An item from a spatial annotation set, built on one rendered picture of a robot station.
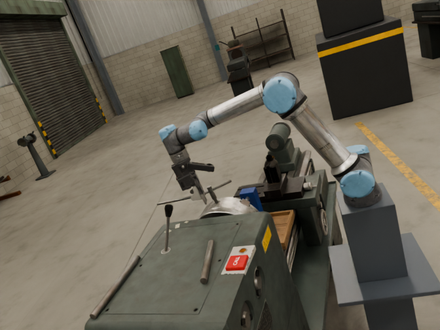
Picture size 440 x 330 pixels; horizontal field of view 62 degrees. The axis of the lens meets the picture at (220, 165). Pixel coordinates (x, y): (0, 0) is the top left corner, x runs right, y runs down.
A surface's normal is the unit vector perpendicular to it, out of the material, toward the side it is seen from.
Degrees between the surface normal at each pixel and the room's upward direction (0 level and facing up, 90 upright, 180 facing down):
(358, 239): 90
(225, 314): 0
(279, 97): 83
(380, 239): 90
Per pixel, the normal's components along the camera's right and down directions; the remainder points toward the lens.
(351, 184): -0.19, 0.51
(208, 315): -0.32, -0.89
